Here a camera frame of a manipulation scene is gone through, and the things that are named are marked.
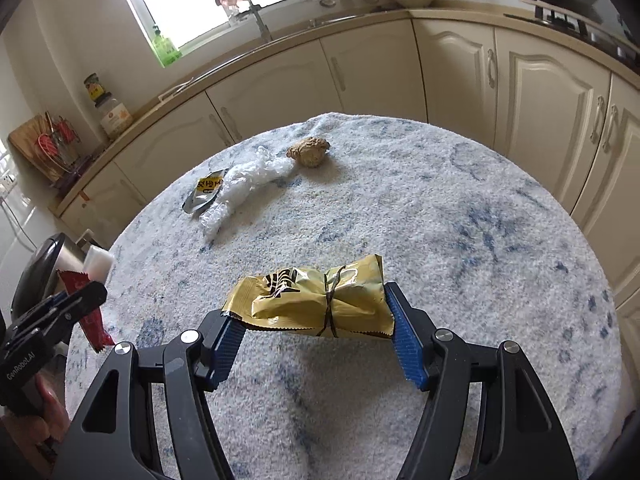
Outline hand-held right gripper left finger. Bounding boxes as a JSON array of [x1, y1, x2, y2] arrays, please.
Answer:
[[50, 310, 248, 480]]

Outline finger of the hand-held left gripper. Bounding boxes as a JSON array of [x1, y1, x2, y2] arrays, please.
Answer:
[[30, 281, 109, 346], [10, 292, 71, 333]]

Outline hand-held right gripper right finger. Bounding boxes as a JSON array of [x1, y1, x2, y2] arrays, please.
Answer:
[[382, 281, 581, 480]]

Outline red snack wrapper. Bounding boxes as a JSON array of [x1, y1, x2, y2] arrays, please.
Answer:
[[56, 269, 116, 352]]

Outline gold snack wrapper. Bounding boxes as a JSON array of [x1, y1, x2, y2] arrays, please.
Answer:
[[221, 254, 393, 339]]

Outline person's left hand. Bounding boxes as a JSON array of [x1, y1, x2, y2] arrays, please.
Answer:
[[27, 377, 70, 436]]

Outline white box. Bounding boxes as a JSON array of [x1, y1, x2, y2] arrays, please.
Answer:
[[82, 247, 115, 283]]

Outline black rounded appliance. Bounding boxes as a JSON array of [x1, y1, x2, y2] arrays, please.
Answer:
[[10, 232, 86, 321]]

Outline marble-pattern table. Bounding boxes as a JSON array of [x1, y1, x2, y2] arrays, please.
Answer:
[[62, 112, 623, 480]]

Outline knife rack with red tools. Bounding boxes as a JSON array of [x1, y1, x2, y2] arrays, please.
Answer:
[[37, 112, 94, 187]]

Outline yellow silver snack wrapper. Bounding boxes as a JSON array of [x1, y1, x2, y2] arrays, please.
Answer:
[[181, 167, 231, 215]]

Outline crumpled clear plastic wrap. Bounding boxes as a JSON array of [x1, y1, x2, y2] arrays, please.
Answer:
[[200, 146, 296, 241]]

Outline wooden cutting board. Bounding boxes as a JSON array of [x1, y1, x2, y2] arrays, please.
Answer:
[[9, 114, 57, 181]]

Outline clear glass jar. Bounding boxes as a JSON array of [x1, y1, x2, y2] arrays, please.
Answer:
[[95, 95, 134, 140]]

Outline green yellow labelled can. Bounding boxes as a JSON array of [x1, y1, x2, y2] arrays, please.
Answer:
[[84, 74, 109, 107]]

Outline brown crumpled paper ball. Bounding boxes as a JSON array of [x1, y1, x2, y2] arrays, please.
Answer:
[[286, 136, 332, 167]]

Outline green plastic bottle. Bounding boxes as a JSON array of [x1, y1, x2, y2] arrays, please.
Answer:
[[152, 30, 180, 67]]

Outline cream lower kitchen cabinets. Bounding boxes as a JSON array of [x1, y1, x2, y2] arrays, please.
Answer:
[[55, 7, 640, 311]]

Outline metal faucet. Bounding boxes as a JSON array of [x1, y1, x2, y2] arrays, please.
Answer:
[[244, 2, 274, 44]]

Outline black gas stove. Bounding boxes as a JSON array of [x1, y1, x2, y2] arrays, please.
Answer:
[[504, 7, 640, 62]]

